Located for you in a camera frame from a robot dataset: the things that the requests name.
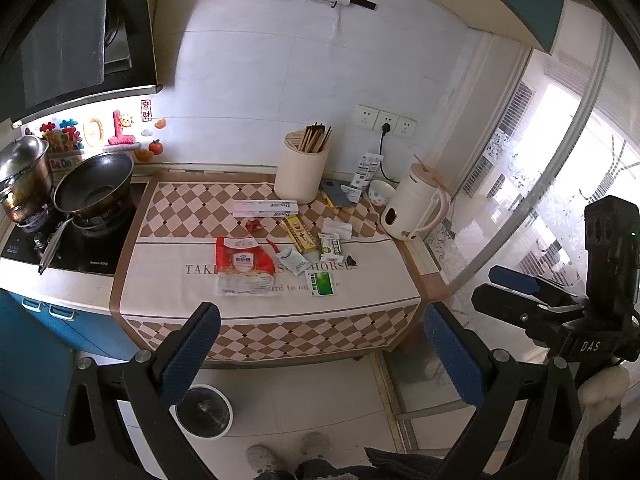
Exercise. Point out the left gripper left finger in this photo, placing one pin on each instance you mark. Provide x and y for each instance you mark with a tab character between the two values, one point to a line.
93	442

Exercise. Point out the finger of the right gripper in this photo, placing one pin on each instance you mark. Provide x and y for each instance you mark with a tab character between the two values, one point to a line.
543	290
522	311

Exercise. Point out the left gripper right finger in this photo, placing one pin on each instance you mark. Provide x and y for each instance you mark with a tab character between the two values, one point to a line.
493	381

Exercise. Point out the white green small box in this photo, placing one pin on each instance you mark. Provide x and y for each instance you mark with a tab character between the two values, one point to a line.
331	248

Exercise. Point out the yellow medicine box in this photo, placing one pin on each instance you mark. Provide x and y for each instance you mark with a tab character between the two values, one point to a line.
302	238

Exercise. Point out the red candy wrapper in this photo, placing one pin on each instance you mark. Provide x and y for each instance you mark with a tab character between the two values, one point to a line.
253	225

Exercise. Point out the white round trash bin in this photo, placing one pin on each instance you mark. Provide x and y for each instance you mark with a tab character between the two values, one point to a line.
205	412

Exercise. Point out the blue lower cabinet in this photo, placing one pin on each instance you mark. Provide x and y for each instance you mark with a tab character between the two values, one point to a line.
36	368

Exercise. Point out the white electric kettle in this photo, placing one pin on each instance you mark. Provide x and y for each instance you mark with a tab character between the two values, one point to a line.
419	204

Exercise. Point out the left grey shoe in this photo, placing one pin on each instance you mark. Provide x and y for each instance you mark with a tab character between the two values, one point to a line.
262	460

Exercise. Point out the grey shoe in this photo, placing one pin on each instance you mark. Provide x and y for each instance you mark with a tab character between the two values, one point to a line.
315	445
262	460

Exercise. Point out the white tissue paper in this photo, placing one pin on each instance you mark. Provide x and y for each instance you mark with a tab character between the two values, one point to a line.
342	229

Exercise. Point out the green white sachet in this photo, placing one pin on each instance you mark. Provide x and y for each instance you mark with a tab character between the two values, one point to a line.
319	283

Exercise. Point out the dark smartphone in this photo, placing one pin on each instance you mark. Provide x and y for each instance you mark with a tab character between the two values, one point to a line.
334	193

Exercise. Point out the black induction stove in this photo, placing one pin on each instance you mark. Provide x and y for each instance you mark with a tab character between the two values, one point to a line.
93	251

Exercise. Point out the checkered counter mat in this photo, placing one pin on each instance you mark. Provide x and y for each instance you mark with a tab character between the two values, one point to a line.
167	269

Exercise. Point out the white sachet packet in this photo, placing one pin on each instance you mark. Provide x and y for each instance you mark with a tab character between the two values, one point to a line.
293	260

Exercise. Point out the right grey shoe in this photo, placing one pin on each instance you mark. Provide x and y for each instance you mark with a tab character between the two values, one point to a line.
315	445

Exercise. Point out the red noodle wrapper bag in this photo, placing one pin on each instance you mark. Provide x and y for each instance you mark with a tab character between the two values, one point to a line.
243	268

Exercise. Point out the beige chopstick holder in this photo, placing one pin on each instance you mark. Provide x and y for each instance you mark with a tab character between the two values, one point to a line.
302	164

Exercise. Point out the black wok pan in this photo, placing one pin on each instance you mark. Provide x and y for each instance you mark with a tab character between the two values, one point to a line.
92	198

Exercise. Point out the pink white toothpaste box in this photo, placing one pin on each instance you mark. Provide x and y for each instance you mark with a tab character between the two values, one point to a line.
264	208

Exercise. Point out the steel pot with lid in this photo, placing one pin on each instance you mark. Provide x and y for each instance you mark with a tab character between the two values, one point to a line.
26	178

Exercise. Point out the orange fruit sticker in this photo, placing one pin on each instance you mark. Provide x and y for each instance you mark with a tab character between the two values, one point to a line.
156	147

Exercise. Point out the pink toy sticker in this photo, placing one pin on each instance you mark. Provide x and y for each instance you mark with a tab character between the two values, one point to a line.
120	138

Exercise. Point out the black range hood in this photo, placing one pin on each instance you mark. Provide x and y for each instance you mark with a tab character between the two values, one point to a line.
56	54

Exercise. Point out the white wall socket strip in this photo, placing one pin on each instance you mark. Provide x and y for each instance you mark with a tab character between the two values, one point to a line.
369	118

